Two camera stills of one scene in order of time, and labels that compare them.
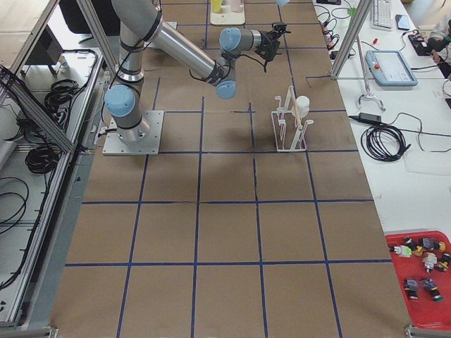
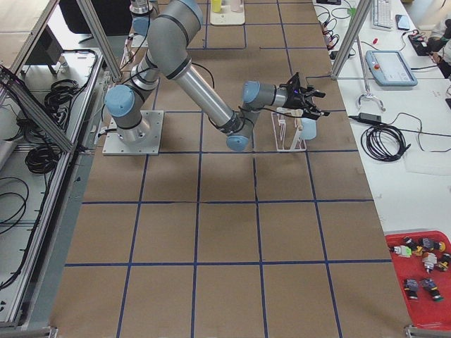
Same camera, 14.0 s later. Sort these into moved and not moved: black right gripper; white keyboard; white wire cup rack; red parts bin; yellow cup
Moved: black right gripper
Not moved: white keyboard; white wire cup rack; yellow cup; red parts bin
